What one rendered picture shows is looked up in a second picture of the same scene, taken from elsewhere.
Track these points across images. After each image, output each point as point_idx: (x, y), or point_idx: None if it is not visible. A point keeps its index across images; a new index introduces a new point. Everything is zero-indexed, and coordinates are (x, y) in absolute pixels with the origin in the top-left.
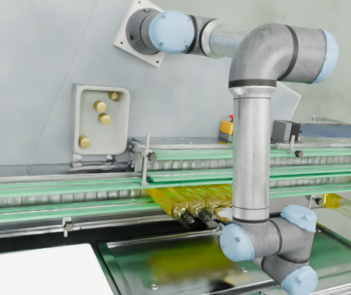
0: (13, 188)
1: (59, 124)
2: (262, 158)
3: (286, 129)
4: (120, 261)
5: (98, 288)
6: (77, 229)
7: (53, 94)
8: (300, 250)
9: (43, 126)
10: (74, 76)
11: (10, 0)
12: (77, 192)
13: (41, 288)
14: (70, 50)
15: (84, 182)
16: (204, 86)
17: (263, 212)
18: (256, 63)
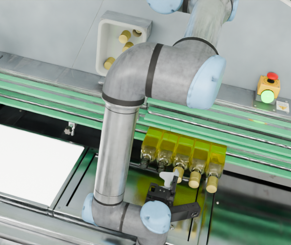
0: (42, 88)
1: (95, 43)
2: (110, 159)
3: None
4: (88, 172)
5: (52, 185)
6: (98, 130)
7: (91, 17)
8: (144, 240)
9: (82, 42)
10: (109, 4)
11: None
12: (79, 107)
13: (23, 167)
14: None
15: (93, 100)
16: (245, 35)
17: (106, 198)
18: (110, 83)
